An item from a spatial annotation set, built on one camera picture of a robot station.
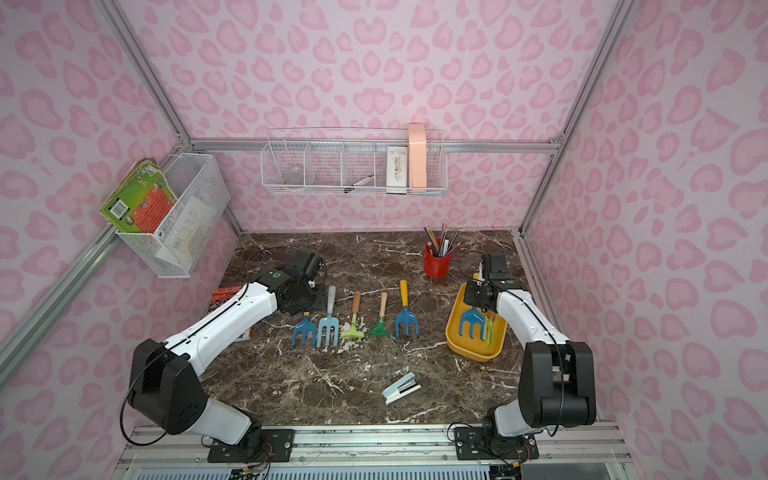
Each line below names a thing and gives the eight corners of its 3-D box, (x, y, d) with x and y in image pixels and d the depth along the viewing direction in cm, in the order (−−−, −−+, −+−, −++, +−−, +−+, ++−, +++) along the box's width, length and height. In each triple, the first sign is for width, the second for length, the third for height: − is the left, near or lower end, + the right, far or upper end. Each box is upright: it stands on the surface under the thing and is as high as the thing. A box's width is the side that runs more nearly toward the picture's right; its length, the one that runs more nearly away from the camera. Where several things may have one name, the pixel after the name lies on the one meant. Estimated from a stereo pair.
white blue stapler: (386, 406, 81) (386, 404, 79) (380, 391, 83) (379, 388, 81) (420, 389, 84) (421, 386, 82) (413, 374, 86) (413, 371, 84)
